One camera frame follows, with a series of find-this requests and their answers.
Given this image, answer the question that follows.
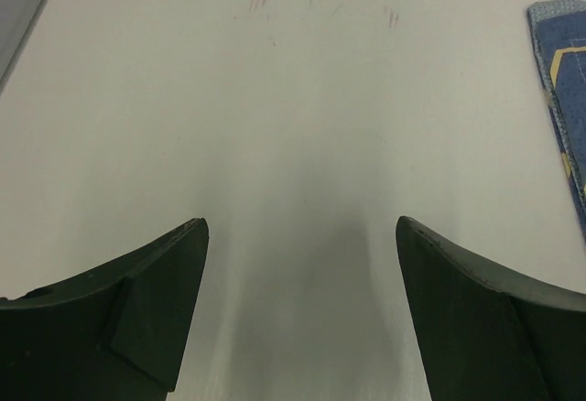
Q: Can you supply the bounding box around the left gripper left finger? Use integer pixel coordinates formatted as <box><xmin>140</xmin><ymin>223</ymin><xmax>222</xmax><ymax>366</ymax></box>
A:
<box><xmin>1</xmin><ymin>218</ymin><xmax>209</xmax><ymax>400</ymax></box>

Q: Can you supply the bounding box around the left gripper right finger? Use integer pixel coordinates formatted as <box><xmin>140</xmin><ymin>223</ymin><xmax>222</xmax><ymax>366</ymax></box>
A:
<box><xmin>396</xmin><ymin>216</ymin><xmax>585</xmax><ymax>400</ymax></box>

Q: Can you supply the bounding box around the blue cloth placemat fish print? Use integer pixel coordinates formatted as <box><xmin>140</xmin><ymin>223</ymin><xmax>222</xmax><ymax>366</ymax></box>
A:
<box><xmin>526</xmin><ymin>0</ymin><xmax>585</xmax><ymax>229</ymax></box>

